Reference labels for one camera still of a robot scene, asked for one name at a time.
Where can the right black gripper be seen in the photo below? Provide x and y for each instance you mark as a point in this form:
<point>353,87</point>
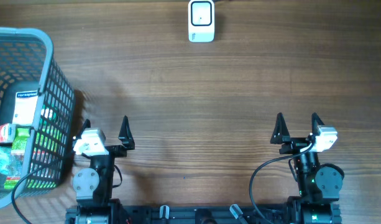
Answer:
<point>294,144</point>

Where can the green candy bag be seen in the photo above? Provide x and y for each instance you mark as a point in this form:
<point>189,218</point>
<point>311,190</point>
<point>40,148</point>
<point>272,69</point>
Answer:
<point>16,158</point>

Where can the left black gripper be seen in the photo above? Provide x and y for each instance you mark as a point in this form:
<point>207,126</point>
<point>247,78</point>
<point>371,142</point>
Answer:
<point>120,151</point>

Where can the white barcode scanner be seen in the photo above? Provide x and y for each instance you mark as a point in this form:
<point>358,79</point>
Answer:
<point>201,21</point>

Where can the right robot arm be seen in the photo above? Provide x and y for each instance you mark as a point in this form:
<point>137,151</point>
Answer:
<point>319,184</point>

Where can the green lid jar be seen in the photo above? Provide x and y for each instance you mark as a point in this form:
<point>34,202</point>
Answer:
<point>49,114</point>

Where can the white Hansaplast plaster box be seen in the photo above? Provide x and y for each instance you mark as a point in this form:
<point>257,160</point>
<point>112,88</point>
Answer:
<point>24,108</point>

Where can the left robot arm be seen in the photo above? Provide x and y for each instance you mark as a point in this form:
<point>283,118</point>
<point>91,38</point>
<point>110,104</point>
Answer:
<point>93,185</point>

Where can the grey plastic mesh basket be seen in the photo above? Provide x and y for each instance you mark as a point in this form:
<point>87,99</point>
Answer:
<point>27,64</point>

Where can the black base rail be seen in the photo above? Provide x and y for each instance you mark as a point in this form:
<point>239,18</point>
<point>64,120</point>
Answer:
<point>273,213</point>

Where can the small red tissue pack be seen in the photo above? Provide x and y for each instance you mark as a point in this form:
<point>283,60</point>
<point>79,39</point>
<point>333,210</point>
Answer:
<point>7,133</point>

